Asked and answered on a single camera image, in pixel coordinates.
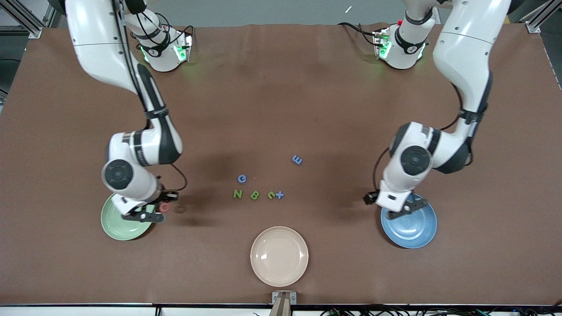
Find beige round plate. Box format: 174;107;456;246
250;226;309;287

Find wooden mount post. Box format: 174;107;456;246
269;293;292;316

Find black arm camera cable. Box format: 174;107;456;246
372;83;466;194
112;0;188;194

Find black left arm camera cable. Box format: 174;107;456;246
372;83;466;194

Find green round plate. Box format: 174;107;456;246
101;193;154;241

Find black left base cable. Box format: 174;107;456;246
337;22;379;47

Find aluminium frame post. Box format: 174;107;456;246
525;0;562;34
0;0;60;39

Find black right base cable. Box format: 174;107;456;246
125;11;195;49

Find brown table mat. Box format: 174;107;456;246
0;23;562;305

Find tangled black floor cables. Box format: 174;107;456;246
320;304;562;316

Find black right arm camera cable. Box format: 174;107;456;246
112;0;188;194

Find black base cable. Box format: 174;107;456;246
125;11;195;49
337;22;379;47

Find blue round plate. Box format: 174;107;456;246
380;193;438;249

